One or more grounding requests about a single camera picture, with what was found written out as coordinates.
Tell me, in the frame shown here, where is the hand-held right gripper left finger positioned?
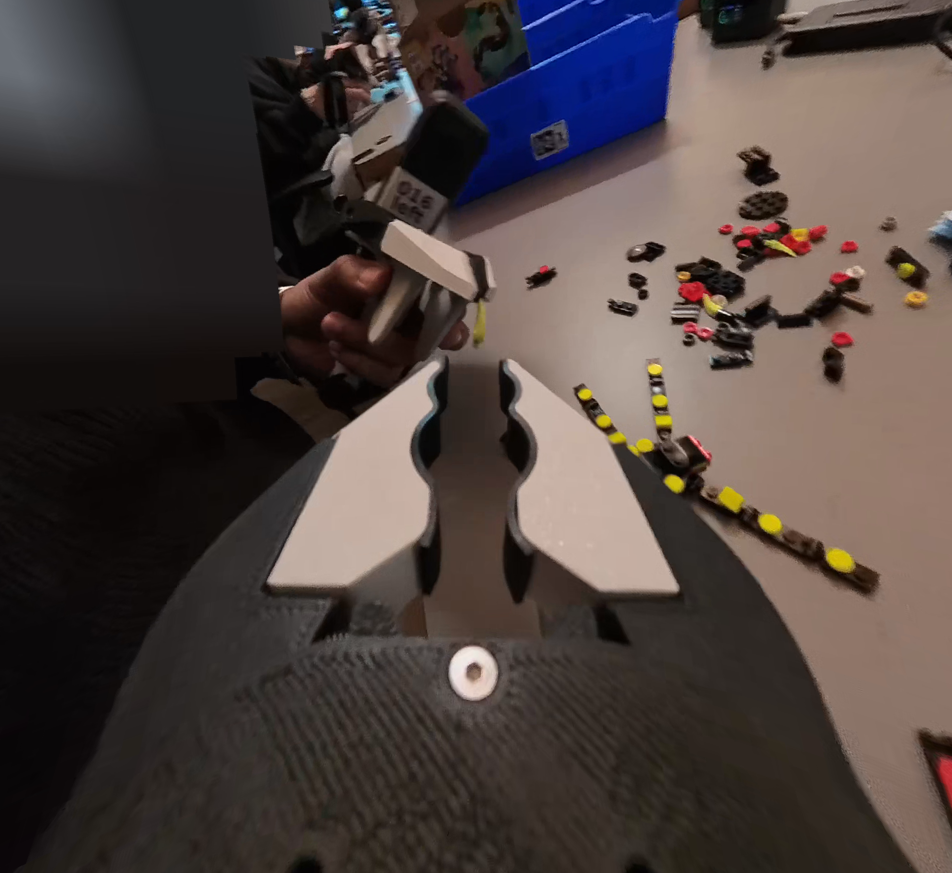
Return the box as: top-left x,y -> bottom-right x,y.
266,358 -> 449,617

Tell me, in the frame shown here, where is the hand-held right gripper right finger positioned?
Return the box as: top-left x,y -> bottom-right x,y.
500,360 -> 681,621

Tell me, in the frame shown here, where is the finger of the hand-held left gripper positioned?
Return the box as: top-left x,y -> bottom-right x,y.
413,284 -> 473,362
379,221 -> 497,303

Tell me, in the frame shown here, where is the pile of lego pieces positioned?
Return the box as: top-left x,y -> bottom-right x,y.
524,144 -> 932,385

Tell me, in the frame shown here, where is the black yellow lego spider model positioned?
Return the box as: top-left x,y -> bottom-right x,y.
573,360 -> 882,595

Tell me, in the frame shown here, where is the person's left hand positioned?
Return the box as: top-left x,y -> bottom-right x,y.
279,254 -> 471,389

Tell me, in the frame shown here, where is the printed cardboard box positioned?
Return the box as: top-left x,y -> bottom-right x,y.
381,0 -> 531,107

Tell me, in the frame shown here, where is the blue plastic storage bin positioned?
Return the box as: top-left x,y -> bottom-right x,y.
454,0 -> 684,208

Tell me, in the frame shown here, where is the dark cloth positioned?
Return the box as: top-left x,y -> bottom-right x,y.
249,55 -> 351,283

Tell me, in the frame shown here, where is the black electronic device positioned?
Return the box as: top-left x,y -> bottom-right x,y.
698,0 -> 794,46

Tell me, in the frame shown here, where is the flat black case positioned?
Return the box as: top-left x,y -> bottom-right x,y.
760,0 -> 952,69

